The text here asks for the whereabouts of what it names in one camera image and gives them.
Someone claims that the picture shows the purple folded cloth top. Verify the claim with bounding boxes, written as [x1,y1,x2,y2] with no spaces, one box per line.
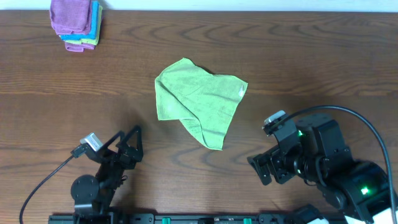
[49,0,92,35]

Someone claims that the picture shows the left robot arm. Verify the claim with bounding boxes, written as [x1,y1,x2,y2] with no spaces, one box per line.
[71,125,143,223]

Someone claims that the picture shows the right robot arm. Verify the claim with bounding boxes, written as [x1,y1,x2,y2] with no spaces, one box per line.
[248,113,391,223]

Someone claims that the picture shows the light green folded cloth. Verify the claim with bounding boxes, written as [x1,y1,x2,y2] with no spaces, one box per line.
[65,6,103,45]

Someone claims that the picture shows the blue folded cloth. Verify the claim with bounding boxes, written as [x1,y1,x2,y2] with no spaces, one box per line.
[60,1,100,40]

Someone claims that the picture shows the purple folded cloth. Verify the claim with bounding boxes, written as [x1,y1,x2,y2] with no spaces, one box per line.
[49,0,92,35]
[65,42,95,52]

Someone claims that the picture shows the purple folded cloth bottom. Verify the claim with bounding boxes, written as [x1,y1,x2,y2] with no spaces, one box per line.
[65,42,95,52]

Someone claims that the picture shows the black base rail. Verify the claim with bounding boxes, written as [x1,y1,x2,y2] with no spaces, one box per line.
[48,213,346,224]

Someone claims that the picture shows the green microfiber cloth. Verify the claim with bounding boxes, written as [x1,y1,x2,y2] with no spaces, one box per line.
[154,58,248,151]

